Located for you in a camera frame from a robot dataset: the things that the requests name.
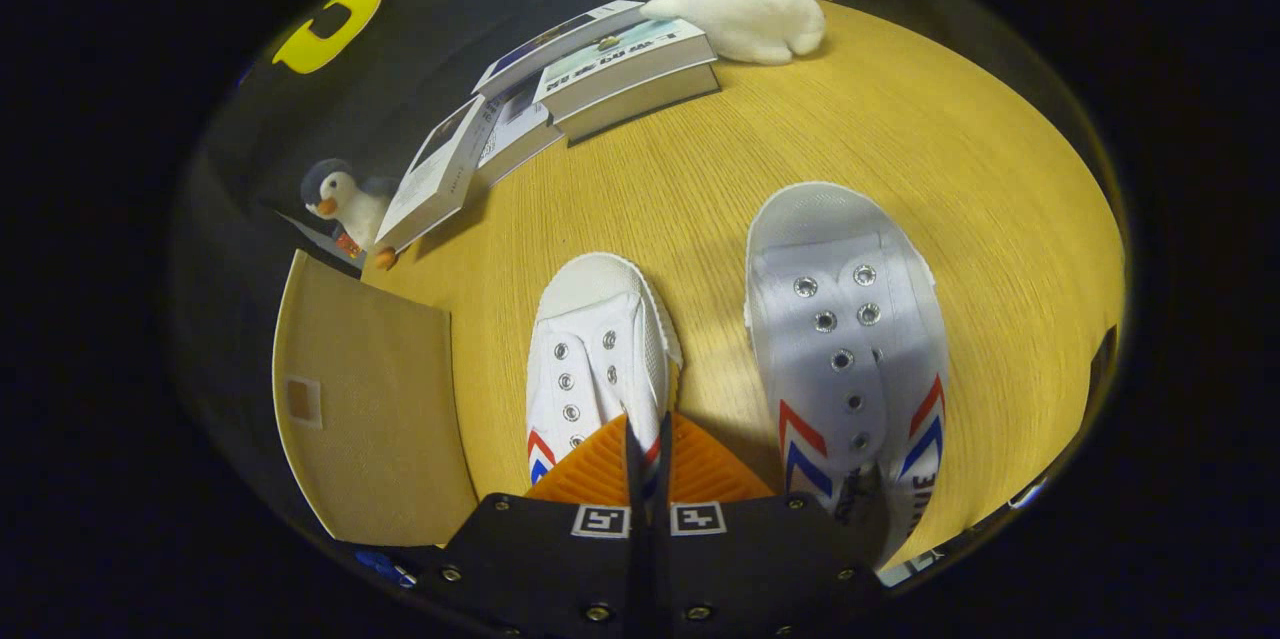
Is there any grey book under teal book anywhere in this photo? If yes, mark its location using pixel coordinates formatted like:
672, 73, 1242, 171
555, 62, 721, 145

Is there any black backdrop cloth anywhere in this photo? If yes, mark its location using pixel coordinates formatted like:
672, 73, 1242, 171
170, 0, 1001, 540

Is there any book with blue cover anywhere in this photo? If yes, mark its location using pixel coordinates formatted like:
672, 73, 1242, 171
472, 0, 651, 100

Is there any beige fabric storage box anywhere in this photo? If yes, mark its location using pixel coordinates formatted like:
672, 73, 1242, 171
272, 249, 479, 548

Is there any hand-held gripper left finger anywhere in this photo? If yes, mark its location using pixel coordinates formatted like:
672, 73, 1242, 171
440, 412, 646, 639

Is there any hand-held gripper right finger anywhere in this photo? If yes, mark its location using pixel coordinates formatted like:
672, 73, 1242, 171
655, 412, 886, 639

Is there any white text-covered book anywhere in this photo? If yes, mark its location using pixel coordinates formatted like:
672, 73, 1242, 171
475, 79, 566, 188

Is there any thick book with teal cover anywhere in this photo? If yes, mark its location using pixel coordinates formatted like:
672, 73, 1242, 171
532, 17, 719, 120

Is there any penguin plush toy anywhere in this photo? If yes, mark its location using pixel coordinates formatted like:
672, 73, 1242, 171
300, 159, 401, 270

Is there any white duck plush toy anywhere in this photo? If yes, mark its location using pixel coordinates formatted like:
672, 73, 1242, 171
640, 0, 828, 67

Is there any white canvas shoe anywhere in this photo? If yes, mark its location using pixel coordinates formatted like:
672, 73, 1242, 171
525, 252, 684, 500
743, 182, 949, 570

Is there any book with portrait cover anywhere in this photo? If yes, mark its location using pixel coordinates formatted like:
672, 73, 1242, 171
375, 94, 501, 255

